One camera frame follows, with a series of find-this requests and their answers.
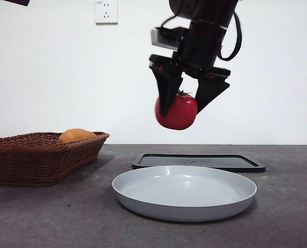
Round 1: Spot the white wall socket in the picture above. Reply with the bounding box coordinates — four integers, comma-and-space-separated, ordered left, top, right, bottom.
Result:
95, 0, 119, 25

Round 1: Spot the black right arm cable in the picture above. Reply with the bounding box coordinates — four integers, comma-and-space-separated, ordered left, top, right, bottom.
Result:
217, 11, 243, 62

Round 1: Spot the black rectangular tray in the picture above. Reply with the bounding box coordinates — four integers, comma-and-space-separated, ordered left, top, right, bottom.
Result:
132, 153, 266, 174

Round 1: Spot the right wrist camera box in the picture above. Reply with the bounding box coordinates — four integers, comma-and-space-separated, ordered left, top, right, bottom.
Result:
150, 26, 190, 51

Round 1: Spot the orange round fruit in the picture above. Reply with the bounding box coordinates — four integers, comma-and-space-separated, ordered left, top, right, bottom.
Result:
57, 128, 97, 144

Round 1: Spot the red tomato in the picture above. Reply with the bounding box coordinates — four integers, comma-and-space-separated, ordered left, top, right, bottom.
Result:
155, 89, 198, 131

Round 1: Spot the black camera cable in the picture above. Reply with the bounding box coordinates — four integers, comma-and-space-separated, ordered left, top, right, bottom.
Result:
159, 14, 193, 36

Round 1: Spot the brown wicker basket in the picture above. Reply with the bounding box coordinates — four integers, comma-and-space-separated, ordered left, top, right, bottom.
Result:
0, 132, 110, 187

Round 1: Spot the grey round plate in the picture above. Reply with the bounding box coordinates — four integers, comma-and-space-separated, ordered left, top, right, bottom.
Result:
112, 165, 257, 223

